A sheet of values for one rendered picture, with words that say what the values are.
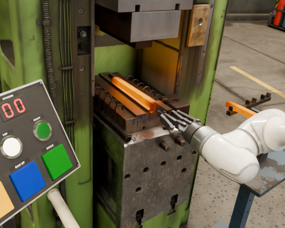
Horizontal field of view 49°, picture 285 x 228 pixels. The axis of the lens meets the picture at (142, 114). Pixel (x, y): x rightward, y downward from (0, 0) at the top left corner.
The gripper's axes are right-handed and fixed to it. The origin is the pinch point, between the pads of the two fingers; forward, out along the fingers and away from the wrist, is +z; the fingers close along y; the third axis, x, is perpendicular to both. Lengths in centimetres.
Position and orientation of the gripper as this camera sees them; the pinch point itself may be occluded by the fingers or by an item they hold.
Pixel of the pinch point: (162, 110)
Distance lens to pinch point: 116.8
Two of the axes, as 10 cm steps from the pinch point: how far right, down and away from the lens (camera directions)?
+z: -5.5, -4.3, 7.1
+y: 8.3, -2.1, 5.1
